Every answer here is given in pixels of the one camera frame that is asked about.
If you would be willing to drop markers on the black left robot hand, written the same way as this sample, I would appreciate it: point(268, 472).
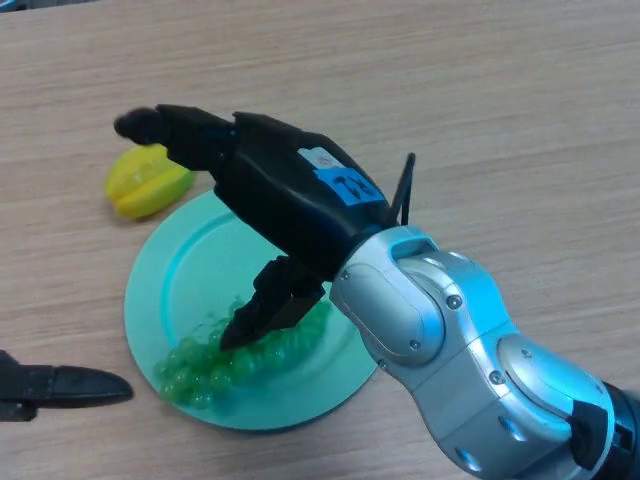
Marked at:
point(60, 385)

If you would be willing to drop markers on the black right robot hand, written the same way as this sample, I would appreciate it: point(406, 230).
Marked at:
point(290, 190)

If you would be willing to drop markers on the green grape bunch with leaf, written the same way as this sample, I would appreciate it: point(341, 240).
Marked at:
point(200, 370)

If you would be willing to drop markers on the round green plate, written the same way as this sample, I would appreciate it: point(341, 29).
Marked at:
point(190, 265)

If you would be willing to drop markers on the yellow green starfruit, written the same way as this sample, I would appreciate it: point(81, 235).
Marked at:
point(140, 190)

